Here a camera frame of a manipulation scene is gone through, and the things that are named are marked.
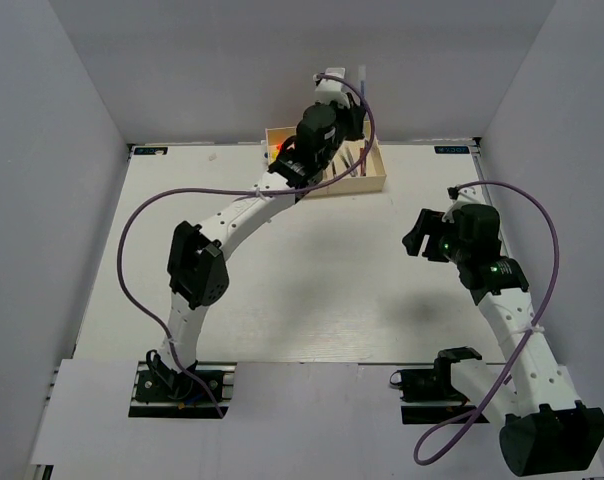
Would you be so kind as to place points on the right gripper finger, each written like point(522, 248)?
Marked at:
point(430, 222)
point(413, 242)

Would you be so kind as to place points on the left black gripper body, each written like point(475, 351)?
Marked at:
point(347, 127)

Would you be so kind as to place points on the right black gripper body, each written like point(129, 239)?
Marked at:
point(452, 247)

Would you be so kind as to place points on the red pen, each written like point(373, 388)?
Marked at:
point(363, 163)

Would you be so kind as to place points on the blue clear pen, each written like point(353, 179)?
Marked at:
point(362, 77)

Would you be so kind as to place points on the purple clear pen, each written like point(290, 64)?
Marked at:
point(351, 161)

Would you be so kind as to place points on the green clear pen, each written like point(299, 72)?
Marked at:
point(344, 161)

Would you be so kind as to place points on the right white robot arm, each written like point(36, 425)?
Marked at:
point(544, 426)

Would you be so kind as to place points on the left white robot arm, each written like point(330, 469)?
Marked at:
point(198, 254)

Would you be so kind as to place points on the wooden compartment box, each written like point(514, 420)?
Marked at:
point(367, 177)

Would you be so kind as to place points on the right table logo sticker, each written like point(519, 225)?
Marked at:
point(452, 149)

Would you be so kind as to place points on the table logo sticker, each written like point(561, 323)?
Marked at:
point(452, 149)
point(150, 150)

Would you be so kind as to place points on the left table logo sticker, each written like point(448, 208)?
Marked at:
point(150, 150)

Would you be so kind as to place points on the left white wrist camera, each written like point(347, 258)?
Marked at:
point(328, 91)

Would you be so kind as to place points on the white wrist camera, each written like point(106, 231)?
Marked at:
point(328, 91)
point(460, 197)

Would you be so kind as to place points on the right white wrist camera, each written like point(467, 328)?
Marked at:
point(460, 197)

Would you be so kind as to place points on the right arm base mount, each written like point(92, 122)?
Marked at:
point(424, 401)

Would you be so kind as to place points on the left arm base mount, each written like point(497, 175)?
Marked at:
point(161, 393)

